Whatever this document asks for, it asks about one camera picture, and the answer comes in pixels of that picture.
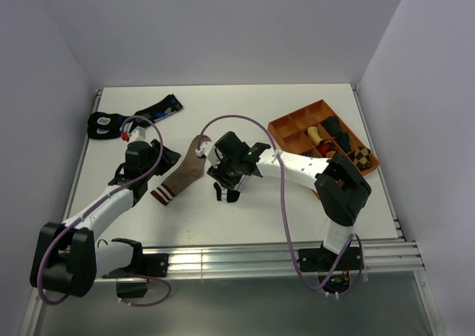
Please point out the brown sock red stripes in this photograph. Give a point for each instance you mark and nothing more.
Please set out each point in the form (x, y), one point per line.
(190, 170)

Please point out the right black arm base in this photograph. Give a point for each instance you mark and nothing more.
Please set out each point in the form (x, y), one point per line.
(349, 269)

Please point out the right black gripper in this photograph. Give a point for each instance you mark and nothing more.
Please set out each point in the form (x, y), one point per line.
(217, 173)

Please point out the orange compartment tray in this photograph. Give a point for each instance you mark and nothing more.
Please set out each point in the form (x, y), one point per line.
(290, 132)

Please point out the yellow rolled sock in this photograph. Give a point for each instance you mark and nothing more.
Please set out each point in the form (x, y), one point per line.
(314, 135)

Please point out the black blue patterned sock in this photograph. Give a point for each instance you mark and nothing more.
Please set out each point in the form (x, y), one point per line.
(104, 126)

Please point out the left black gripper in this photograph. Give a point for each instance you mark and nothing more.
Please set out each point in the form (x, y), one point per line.
(168, 158)

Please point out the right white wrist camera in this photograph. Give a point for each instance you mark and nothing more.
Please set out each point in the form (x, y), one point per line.
(207, 150)

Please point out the brown checkered rolled sock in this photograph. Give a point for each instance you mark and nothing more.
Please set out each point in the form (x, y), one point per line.
(363, 158)

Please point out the red black rolled sock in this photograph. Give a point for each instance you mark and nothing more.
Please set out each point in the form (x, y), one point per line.
(327, 148)

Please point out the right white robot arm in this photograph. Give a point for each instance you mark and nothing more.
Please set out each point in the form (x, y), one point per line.
(341, 188)

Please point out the dark teal rolled sock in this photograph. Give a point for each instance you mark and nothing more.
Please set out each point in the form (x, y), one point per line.
(343, 141)

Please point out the white black striped sock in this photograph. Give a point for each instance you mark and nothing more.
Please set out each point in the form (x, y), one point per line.
(230, 195)

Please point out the aluminium table rail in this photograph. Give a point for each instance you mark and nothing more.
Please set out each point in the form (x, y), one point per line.
(275, 260)

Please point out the dark green rolled sock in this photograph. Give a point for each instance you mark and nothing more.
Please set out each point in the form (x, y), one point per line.
(332, 126)

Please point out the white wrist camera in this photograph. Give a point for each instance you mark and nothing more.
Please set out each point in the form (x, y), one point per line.
(137, 135)
(207, 150)

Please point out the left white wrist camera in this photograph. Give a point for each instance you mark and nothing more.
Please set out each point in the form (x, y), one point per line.
(137, 135)

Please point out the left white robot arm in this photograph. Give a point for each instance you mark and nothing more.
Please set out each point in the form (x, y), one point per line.
(66, 258)

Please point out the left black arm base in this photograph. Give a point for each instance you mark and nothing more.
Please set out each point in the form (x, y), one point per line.
(150, 266)

